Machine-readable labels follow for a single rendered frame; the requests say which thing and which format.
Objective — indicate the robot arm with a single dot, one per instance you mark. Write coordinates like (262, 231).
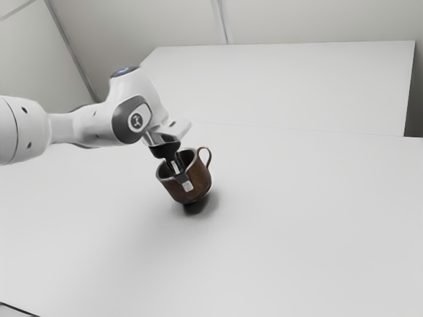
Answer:
(82, 122)

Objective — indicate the brown mug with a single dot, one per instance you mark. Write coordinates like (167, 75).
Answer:
(195, 180)

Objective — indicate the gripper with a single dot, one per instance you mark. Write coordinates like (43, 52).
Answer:
(163, 150)

